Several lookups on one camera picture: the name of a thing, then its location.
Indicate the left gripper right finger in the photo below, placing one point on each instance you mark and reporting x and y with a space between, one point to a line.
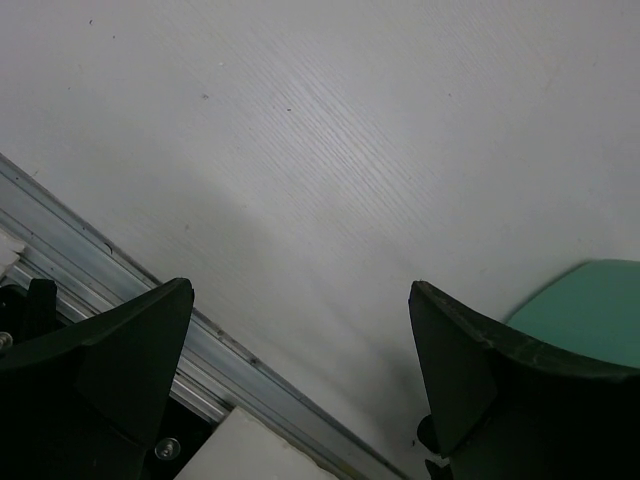
505 405

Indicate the green plastic bin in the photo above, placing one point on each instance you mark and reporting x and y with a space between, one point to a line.
592 311

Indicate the aluminium table edge rail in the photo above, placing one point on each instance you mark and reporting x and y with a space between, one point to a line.
88 366

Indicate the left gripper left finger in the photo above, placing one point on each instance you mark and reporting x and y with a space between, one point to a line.
95 380

